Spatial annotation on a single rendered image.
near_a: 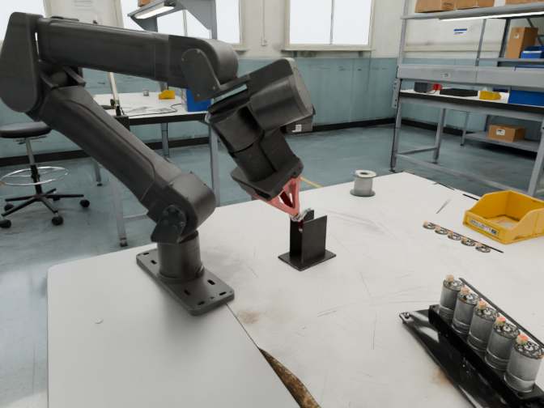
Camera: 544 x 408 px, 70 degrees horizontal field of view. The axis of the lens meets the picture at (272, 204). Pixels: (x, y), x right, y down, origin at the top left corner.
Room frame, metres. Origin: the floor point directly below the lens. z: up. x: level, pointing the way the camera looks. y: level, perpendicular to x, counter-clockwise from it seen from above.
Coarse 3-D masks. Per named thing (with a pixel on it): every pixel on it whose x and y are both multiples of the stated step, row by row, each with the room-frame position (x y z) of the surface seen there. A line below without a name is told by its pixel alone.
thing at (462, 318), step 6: (456, 306) 0.38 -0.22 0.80; (462, 306) 0.37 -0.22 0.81; (468, 306) 0.37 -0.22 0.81; (474, 306) 0.36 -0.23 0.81; (456, 312) 0.38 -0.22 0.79; (462, 312) 0.37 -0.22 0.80; (468, 312) 0.36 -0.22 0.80; (456, 318) 0.37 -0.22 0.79; (462, 318) 0.37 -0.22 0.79; (468, 318) 0.36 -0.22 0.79; (456, 324) 0.37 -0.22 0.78; (462, 324) 0.37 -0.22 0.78; (468, 324) 0.36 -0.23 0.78; (462, 330) 0.36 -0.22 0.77; (468, 330) 0.36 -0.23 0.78
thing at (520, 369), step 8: (512, 352) 0.30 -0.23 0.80; (512, 360) 0.29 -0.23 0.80; (520, 360) 0.29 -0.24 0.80; (528, 360) 0.28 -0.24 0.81; (536, 360) 0.28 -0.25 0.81; (512, 368) 0.29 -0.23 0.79; (520, 368) 0.29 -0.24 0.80; (528, 368) 0.28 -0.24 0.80; (536, 368) 0.28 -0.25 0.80; (504, 376) 0.30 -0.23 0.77; (512, 376) 0.29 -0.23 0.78; (520, 376) 0.28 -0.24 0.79; (528, 376) 0.28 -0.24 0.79; (536, 376) 0.28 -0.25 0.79; (512, 384) 0.29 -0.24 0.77; (520, 384) 0.28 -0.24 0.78; (528, 384) 0.28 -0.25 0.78
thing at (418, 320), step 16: (416, 320) 0.40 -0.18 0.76; (432, 320) 0.40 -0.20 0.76; (416, 336) 0.37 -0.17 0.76; (432, 336) 0.37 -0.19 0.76; (448, 336) 0.37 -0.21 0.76; (432, 352) 0.34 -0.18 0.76; (448, 352) 0.34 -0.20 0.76; (464, 352) 0.34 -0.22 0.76; (448, 368) 0.32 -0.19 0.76; (464, 368) 0.32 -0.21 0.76; (480, 368) 0.32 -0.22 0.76; (464, 384) 0.30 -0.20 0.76; (480, 384) 0.30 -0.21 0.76; (480, 400) 0.28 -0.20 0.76; (496, 400) 0.28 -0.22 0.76
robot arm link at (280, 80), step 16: (192, 64) 0.47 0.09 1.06; (208, 64) 0.46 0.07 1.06; (272, 64) 0.46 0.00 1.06; (288, 64) 0.46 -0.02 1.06; (192, 80) 0.47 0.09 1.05; (208, 80) 0.46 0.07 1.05; (240, 80) 0.47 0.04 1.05; (256, 80) 0.47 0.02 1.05; (272, 80) 0.47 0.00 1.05; (288, 80) 0.46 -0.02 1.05; (208, 96) 0.46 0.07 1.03; (256, 96) 0.46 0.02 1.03; (272, 96) 0.46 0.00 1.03; (288, 96) 0.45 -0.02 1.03; (304, 96) 0.47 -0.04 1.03; (256, 112) 0.46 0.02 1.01; (272, 112) 0.45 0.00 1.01; (288, 112) 0.45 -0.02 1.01; (304, 112) 0.45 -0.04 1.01; (272, 128) 0.47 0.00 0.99
